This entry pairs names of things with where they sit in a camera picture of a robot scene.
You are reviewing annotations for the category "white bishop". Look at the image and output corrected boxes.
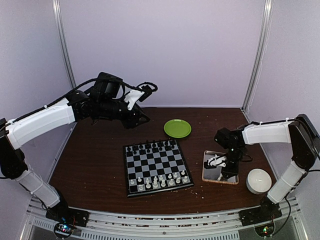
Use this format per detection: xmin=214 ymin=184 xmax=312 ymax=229
xmin=152 ymin=181 xmax=159 ymax=189

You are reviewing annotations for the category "metal wooden tray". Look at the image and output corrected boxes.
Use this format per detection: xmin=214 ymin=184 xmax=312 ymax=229
xmin=201 ymin=150 xmax=239 ymax=185

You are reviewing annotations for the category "green plate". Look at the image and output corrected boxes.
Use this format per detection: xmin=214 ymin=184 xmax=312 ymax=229
xmin=163 ymin=119 xmax=192 ymax=139

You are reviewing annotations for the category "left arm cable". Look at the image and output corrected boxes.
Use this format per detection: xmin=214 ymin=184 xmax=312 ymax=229
xmin=0 ymin=77 xmax=159 ymax=131

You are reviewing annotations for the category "white bowl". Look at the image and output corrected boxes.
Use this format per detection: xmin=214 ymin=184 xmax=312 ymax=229
xmin=246 ymin=168 xmax=272 ymax=195

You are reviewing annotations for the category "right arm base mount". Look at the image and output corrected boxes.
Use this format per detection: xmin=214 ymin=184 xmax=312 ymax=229
xmin=239 ymin=207 xmax=282 ymax=238

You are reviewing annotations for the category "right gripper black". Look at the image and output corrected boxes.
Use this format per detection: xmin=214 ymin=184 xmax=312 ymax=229
xmin=221 ymin=146 xmax=245 ymax=180

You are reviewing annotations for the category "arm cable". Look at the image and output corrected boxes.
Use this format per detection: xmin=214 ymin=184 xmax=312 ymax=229
xmin=241 ymin=149 xmax=253 ymax=163
xmin=0 ymin=77 xmax=159 ymax=131

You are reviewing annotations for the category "aluminium frame post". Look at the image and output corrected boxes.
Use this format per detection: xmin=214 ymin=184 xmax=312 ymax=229
xmin=242 ymin=0 xmax=274 ymax=114
xmin=52 ymin=0 xmax=77 ymax=89

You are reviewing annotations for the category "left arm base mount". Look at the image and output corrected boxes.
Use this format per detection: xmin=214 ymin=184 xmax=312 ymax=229
xmin=45 ymin=208 xmax=90 ymax=239

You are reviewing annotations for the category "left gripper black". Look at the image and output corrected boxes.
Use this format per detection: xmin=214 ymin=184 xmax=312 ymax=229
xmin=97 ymin=97 xmax=151 ymax=130

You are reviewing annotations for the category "black white chessboard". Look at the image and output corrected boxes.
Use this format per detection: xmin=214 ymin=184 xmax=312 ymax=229
xmin=122 ymin=139 xmax=194 ymax=198

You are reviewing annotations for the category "right aluminium frame post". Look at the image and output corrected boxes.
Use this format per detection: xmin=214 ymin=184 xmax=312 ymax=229
xmin=242 ymin=0 xmax=274 ymax=114

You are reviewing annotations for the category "white corner rook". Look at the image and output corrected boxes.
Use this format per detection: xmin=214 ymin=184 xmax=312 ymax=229
xmin=138 ymin=184 xmax=145 ymax=191

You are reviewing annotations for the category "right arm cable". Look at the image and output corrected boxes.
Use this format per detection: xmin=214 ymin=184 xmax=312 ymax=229
xmin=241 ymin=149 xmax=253 ymax=163

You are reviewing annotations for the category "white chess piece tall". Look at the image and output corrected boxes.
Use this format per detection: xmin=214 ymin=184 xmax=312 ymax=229
xmin=160 ymin=179 xmax=166 ymax=188

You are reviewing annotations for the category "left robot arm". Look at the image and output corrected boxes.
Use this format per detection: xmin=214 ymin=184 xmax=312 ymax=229
xmin=0 ymin=72 xmax=158 ymax=222

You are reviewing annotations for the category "left aluminium frame post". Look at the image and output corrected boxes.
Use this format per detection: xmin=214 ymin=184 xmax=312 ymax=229
xmin=52 ymin=0 xmax=77 ymax=89

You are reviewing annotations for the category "front aluminium rail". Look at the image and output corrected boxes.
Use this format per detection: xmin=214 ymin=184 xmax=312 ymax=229
xmin=21 ymin=197 xmax=308 ymax=240

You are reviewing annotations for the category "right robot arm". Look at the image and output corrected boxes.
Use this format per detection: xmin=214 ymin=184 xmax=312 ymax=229
xmin=206 ymin=113 xmax=320 ymax=221

